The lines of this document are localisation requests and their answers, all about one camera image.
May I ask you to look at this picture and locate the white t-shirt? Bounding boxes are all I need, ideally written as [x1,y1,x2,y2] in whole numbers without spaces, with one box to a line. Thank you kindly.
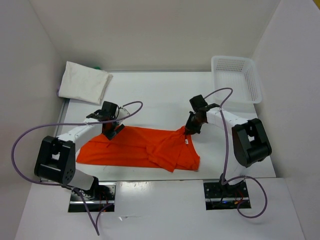
[60,61,113,105]

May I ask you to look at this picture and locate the orange t-shirt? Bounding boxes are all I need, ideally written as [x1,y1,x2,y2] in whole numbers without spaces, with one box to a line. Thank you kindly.
[76,126,200,173]

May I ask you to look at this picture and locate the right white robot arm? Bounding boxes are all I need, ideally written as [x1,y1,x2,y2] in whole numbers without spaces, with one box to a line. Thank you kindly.
[184,94,272,197]

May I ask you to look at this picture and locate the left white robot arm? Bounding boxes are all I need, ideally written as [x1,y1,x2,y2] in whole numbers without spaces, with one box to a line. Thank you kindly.
[34,101,130,200]

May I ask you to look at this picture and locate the white plastic basket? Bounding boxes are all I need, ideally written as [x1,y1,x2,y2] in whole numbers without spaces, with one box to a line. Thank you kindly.
[211,55,263,104]

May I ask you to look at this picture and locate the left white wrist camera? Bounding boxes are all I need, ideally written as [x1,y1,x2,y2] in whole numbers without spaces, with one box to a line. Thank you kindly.
[115,107,130,123]

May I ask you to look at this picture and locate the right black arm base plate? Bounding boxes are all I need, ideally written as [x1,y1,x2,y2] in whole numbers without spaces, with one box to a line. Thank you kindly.
[203,180,251,211]

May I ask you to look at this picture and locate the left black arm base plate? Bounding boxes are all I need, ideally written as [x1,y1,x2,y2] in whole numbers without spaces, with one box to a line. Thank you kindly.
[68,181,117,213]

